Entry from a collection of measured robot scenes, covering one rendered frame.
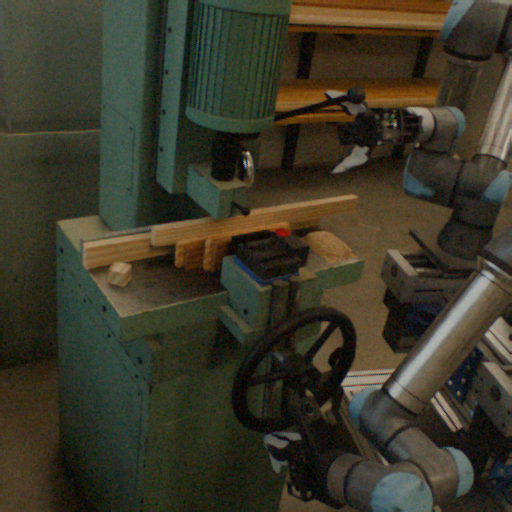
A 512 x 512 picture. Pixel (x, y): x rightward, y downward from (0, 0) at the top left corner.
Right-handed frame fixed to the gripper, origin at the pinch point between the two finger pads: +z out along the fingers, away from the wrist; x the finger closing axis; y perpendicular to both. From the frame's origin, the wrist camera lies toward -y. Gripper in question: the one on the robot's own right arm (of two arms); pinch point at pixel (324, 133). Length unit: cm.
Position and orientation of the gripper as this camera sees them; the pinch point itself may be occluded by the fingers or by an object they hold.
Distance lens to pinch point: 126.1
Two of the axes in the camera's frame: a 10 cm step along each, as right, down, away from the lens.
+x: 1.0, 9.9, 1.3
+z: -8.3, 1.6, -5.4
